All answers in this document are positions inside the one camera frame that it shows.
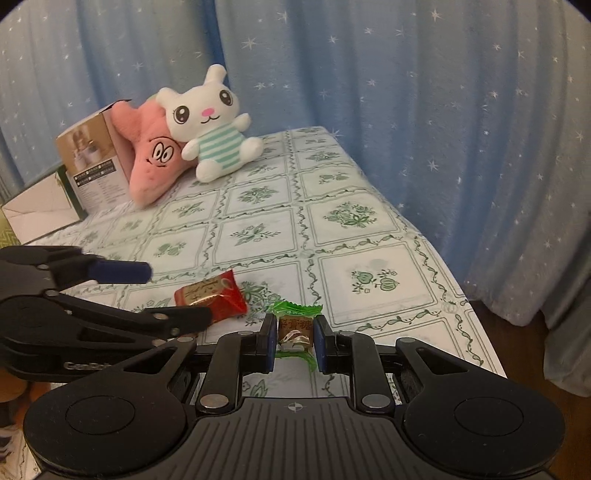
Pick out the red candy with gold label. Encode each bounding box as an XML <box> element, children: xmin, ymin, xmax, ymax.
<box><xmin>174</xmin><ymin>270</ymin><xmax>249</xmax><ymax>325</ymax></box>

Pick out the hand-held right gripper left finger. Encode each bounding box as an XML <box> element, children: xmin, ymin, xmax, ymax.
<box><xmin>110</xmin><ymin>314</ymin><xmax>279</xmax><ymax>415</ymax></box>

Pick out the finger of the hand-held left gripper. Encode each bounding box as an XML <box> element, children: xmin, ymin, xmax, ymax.
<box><xmin>0</xmin><ymin>290</ymin><xmax>214</xmax><ymax>347</ymax></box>
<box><xmin>0</xmin><ymin>246</ymin><xmax>153</xmax><ymax>301</ymax></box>

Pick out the pink plush toy with face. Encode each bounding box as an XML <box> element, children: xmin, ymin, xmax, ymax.
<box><xmin>112</xmin><ymin>94</ymin><xmax>195</xmax><ymax>209</ymax></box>

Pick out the white paper box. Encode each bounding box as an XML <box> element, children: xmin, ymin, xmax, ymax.
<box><xmin>0</xmin><ymin>168</ymin><xmax>89</xmax><ymax>246</ymax></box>

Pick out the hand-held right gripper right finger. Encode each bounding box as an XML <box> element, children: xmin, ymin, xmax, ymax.
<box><xmin>313</xmin><ymin>315</ymin><xmax>467</xmax><ymax>415</ymax></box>

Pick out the white rabbit plush toy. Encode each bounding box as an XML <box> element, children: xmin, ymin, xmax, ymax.
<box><xmin>155</xmin><ymin>64</ymin><xmax>265</xmax><ymax>184</ymax></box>

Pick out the blue star-print curtain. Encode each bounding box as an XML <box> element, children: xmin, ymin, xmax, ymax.
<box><xmin>0</xmin><ymin>0</ymin><xmax>591</xmax><ymax>324</ymax></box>

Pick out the green-wrapped candy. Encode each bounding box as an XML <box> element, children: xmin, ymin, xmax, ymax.
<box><xmin>270</xmin><ymin>299</ymin><xmax>325</xmax><ymax>371</ymax></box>

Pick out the green patterned cloth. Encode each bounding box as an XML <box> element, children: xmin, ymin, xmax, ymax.
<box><xmin>0</xmin><ymin>216</ymin><xmax>22</xmax><ymax>248</ymax></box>

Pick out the brown cardboard product box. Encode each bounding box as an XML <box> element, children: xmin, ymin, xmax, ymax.
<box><xmin>55</xmin><ymin>103</ymin><xmax>136</xmax><ymax>216</ymax></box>

